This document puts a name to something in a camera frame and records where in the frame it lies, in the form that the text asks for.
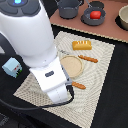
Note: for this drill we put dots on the light blue milk carton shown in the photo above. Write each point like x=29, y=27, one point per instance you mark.
x=12, y=67

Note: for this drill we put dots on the beige bowl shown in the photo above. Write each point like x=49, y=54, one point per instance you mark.
x=123, y=14

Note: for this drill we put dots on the woven beige placemat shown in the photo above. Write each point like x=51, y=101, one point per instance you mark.
x=80, y=112

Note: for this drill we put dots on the grey toy saucepan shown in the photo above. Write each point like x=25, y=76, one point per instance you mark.
x=93, y=22

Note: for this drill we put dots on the yellow toy bread loaf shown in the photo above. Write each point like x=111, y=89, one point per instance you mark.
x=82, y=45

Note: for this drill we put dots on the red toy tomato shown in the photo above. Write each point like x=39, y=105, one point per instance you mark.
x=95, y=15

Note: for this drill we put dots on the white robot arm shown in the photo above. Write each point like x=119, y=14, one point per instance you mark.
x=25, y=24

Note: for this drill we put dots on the round wooden plate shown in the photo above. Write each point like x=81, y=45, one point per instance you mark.
x=73, y=65

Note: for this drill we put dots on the grey toy cooking pot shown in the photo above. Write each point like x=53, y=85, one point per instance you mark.
x=68, y=9

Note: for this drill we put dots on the toy fork wooden handle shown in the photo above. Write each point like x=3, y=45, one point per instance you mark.
x=78, y=85

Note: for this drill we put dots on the toy knife wooden handle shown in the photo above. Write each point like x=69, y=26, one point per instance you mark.
x=85, y=58

